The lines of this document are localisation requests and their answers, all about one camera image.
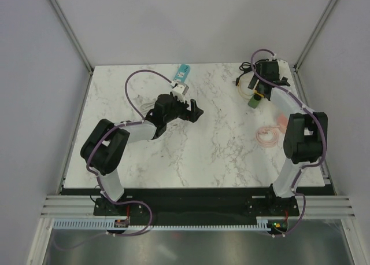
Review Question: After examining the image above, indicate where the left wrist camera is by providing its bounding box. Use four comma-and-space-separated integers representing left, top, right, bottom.
172, 82, 189, 102

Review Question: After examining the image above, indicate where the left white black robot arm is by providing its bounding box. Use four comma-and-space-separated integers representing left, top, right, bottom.
80, 93, 204, 215

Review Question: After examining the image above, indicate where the green power strip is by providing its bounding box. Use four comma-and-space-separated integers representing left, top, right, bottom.
248, 95, 262, 109

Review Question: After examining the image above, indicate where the teal power strip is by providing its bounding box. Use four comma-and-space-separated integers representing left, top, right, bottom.
173, 64, 190, 83

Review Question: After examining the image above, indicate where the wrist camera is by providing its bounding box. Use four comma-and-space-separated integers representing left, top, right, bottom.
272, 54, 287, 64
172, 82, 189, 102

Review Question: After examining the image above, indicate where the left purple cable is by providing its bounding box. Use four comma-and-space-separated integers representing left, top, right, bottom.
86, 69, 174, 205

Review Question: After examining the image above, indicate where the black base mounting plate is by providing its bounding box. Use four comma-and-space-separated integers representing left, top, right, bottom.
94, 187, 299, 226

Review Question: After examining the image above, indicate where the left aluminium frame post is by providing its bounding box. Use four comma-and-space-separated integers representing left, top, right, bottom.
47, 0, 94, 75

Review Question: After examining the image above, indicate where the yellow cube socket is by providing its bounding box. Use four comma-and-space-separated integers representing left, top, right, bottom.
254, 91, 264, 98

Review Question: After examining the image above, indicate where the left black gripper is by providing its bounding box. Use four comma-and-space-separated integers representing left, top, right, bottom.
164, 95, 203, 124

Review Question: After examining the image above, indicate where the pink cube socket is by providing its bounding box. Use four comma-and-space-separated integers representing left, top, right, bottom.
276, 113, 288, 134

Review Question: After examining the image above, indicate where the white slotted cable duct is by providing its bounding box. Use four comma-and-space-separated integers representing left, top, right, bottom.
53, 217, 288, 231

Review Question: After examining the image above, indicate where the right aluminium frame post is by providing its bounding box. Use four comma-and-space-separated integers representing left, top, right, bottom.
293, 0, 340, 72

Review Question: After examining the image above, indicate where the aluminium frame post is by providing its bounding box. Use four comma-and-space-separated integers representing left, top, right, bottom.
47, 0, 94, 75
293, 0, 340, 72

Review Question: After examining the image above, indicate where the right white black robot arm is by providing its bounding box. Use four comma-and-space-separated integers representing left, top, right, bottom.
250, 60, 328, 215

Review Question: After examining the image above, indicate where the black coiled cable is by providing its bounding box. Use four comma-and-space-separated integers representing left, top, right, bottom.
235, 58, 261, 86

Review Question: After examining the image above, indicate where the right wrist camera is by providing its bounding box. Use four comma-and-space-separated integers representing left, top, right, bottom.
272, 54, 287, 64

